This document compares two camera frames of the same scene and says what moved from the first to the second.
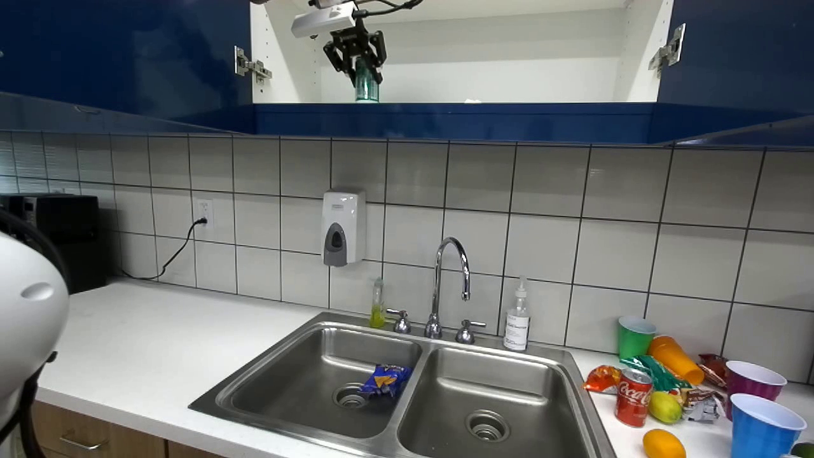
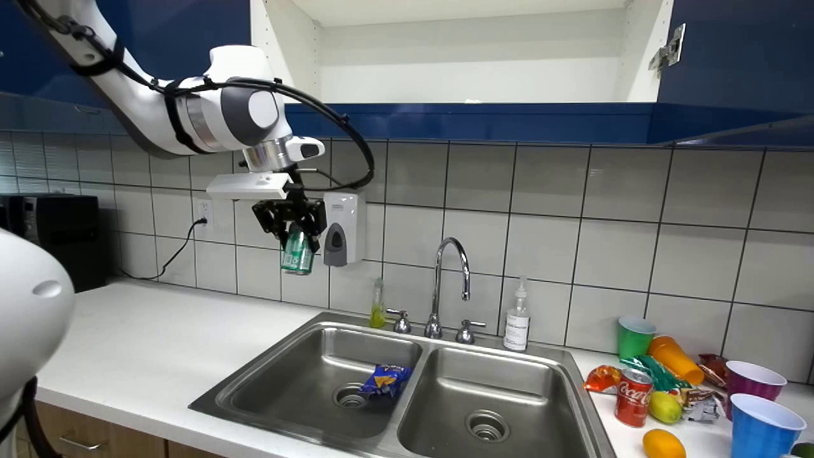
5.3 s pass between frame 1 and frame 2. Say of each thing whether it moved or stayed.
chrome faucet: stayed
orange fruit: stayed
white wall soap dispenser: stayed
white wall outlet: stayed
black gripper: moved
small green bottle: moved
